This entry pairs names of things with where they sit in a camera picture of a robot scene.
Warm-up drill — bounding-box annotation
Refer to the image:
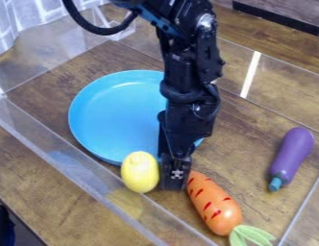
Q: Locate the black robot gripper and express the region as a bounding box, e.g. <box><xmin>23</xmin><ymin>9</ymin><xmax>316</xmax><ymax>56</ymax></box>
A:
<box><xmin>158</xmin><ymin>89</ymin><xmax>221</xmax><ymax>190</ymax></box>

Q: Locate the yellow toy lemon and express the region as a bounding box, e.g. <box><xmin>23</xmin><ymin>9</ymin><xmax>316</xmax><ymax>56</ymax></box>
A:
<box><xmin>121</xmin><ymin>151</ymin><xmax>160</xmax><ymax>193</ymax></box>

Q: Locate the orange toy carrot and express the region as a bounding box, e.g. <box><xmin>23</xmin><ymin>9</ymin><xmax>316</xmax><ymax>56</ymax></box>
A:
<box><xmin>186</xmin><ymin>171</ymin><xmax>275</xmax><ymax>246</ymax></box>

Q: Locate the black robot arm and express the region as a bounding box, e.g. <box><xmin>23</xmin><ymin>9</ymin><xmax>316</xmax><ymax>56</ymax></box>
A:
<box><xmin>111</xmin><ymin>0</ymin><xmax>225</xmax><ymax>190</ymax></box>

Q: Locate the blue round plate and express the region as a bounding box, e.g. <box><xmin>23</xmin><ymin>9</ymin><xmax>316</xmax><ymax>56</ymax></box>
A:
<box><xmin>67</xmin><ymin>69</ymin><xmax>206</xmax><ymax>166</ymax></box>

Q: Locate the purple toy eggplant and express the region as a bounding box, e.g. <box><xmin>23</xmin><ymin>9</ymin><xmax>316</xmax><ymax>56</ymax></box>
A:
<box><xmin>269</xmin><ymin>127</ymin><xmax>315</xmax><ymax>191</ymax></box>

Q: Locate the white patterned curtain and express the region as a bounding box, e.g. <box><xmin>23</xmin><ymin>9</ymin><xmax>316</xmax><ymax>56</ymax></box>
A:
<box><xmin>0</xmin><ymin>0</ymin><xmax>67</xmax><ymax>55</ymax></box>

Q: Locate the clear acrylic enclosure wall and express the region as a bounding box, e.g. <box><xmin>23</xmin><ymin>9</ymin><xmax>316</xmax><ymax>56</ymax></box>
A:
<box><xmin>0</xmin><ymin>6</ymin><xmax>319</xmax><ymax>246</ymax></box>

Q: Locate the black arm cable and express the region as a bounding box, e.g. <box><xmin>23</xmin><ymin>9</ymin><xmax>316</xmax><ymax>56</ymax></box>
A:
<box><xmin>61</xmin><ymin>0</ymin><xmax>141</xmax><ymax>37</ymax></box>

